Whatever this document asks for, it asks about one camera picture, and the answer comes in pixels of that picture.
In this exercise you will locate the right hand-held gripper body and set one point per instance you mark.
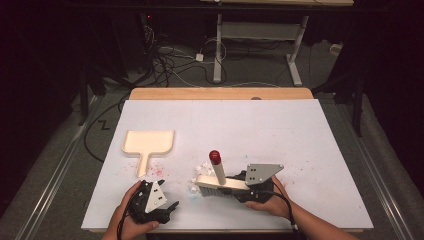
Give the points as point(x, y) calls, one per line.
point(260, 171)

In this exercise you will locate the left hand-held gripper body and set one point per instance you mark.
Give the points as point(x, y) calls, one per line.
point(155, 200)

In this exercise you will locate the cream hand brush grey bristles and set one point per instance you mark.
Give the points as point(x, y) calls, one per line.
point(218, 182)

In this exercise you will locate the cream plastic dustpan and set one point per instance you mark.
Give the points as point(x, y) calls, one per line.
point(148, 141)

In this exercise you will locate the person's left hand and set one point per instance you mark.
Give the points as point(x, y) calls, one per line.
point(123, 220)

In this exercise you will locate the person's right hand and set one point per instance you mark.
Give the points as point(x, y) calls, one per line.
point(280, 206)

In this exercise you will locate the pile of torn paper scraps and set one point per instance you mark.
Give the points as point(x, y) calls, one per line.
point(204, 168)

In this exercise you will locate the wooden table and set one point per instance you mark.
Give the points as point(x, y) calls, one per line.
point(200, 93)

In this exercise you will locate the black metal stand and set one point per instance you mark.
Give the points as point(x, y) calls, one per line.
point(83, 96)
point(358, 106)

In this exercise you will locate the white power adapter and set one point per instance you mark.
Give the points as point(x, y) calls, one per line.
point(199, 57)

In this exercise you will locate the black computer tower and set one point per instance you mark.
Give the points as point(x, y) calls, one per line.
point(133, 43)

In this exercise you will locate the metal floor rail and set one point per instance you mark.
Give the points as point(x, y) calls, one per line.
point(56, 180)
point(380, 186)

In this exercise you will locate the white metal table frame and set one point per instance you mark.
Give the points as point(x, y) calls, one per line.
point(260, 30)

